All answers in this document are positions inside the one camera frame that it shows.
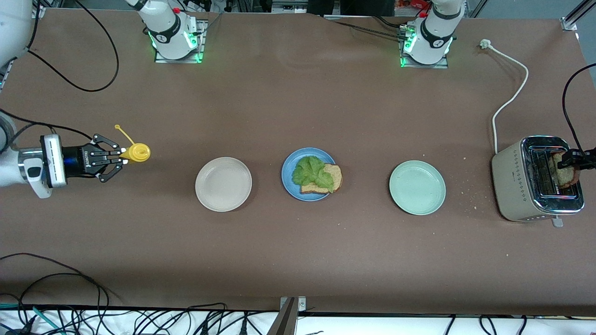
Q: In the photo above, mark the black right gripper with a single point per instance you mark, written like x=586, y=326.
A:
x=80, y=161

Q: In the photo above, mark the yellow mustard squeeze bottle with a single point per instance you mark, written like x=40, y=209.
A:
x=138, y=152

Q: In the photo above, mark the blue round plate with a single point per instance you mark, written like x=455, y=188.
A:
x=287, y=179

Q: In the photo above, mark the green lettuce leaf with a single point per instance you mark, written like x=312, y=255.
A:
x=309, y=172

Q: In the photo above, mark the square brown bread slice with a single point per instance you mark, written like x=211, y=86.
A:
x=336, y=174

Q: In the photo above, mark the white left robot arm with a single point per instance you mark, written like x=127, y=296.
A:
x=435, y=32

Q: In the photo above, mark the beige round plate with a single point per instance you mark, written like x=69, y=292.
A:
x=223, y=184

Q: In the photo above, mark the light green round plate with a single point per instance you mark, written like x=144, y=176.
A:
x=417, y=188

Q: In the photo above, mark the silver beige toaster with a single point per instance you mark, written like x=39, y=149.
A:
x=512, y=186

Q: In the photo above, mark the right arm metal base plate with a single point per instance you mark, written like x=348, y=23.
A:
x=201, y=51

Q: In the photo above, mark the grey metal camera post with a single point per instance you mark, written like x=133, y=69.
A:
x=286, y=321

